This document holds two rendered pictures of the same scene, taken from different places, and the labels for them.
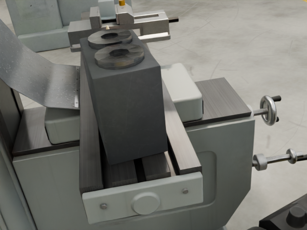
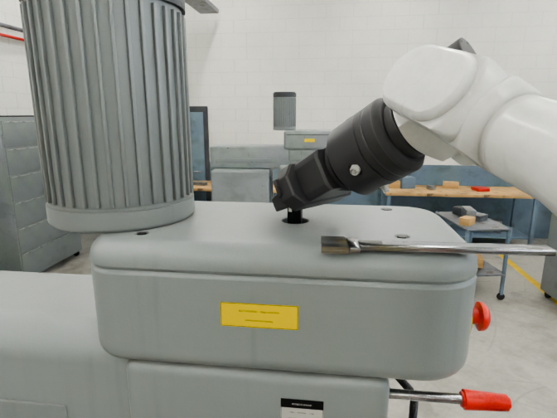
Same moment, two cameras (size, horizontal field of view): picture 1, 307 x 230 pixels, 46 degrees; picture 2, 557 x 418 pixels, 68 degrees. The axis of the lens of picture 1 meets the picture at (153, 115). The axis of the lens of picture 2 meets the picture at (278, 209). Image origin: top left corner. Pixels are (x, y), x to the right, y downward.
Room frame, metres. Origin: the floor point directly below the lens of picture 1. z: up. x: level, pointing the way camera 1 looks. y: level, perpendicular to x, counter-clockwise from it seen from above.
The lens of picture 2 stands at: (0.54, -0.01, 2.04)
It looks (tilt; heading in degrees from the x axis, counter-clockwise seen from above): 13 degrees down; 13
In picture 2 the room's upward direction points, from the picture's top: straight up
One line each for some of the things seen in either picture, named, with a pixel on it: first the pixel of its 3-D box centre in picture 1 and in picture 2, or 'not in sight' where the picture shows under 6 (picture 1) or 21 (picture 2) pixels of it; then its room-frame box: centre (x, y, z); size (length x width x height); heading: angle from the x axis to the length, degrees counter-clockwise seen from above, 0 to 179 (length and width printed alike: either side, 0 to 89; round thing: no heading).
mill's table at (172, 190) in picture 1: (118, 67); not in sight; (1.10, 0.10, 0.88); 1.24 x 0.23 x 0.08; 6
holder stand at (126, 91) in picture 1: (121, 89); not in sight; (0.66, 0.06, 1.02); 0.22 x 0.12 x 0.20; 13
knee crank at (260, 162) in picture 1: (280, 158); not in sight; (1.00, -0.44, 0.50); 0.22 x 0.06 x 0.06; 96
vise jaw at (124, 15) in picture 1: (124, 13); not in sight; (1.26, 0.06, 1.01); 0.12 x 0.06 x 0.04; 4
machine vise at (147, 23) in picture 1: (118, 23); not in sight; (1.26, 0.09, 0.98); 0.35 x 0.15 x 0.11; 94
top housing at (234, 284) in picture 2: not in sight; (284, 273); (1.08, 0.11, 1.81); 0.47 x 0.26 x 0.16; 96
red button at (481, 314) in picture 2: not in sight; (475, 316); (1.11, -0.15, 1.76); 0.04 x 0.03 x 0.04; 6
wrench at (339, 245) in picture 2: not in sight; (433, 246); (0.99, -0.07, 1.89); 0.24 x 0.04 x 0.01; 98
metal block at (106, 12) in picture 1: (107, 7); not in sight; (1.26, 0.12, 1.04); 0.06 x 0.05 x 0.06; 4
